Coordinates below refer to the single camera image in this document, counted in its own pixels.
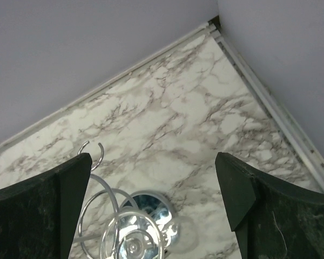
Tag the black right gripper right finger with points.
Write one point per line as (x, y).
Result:
(271, 218)

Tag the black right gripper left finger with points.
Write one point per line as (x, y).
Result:
(39, 216)

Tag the chrome wine glass rack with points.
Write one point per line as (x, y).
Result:
(148, 202)

